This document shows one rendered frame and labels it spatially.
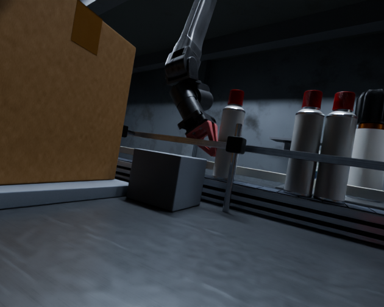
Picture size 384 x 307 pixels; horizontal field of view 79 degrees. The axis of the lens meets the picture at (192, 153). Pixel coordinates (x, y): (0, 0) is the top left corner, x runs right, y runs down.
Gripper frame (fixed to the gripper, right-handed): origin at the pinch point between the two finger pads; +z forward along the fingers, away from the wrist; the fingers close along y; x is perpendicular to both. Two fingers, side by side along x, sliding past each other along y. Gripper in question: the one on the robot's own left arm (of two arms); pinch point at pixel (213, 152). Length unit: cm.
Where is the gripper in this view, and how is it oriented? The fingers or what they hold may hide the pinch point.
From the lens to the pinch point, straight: 56.3
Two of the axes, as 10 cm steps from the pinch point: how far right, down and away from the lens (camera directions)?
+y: 4.6, 0.8, 8.8
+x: -7.8, 5.2, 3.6
